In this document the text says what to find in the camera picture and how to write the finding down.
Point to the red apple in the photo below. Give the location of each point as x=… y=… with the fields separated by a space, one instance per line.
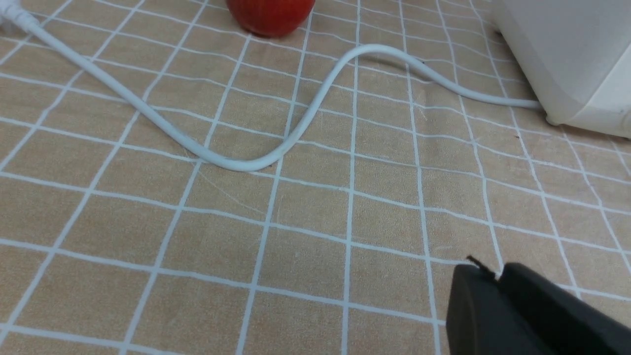
x=270 y=18

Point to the white two-slot toaster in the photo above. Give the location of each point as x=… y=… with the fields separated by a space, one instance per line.
x=576 y=57

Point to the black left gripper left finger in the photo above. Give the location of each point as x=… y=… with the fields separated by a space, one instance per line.
x=479 y=319

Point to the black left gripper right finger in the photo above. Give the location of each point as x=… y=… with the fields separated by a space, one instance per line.
x=565 y=324

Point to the checkered orange tablecloth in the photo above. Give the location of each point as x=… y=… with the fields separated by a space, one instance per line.
x=115 y=240

